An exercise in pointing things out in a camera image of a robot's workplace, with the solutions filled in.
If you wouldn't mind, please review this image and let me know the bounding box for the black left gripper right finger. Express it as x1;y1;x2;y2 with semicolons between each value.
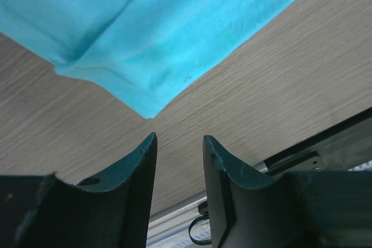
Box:
203;136;371;247

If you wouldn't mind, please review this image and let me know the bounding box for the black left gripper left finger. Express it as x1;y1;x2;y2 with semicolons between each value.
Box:
1;133;158;247

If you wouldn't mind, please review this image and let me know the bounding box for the cyan t-shirt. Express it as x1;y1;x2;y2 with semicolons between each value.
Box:
1;0;295;118

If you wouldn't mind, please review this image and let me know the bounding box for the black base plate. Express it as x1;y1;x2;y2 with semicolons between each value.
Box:
256;108;371;176

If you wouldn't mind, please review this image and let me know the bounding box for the black looped cable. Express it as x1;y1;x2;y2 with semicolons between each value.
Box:
188;200;212;246

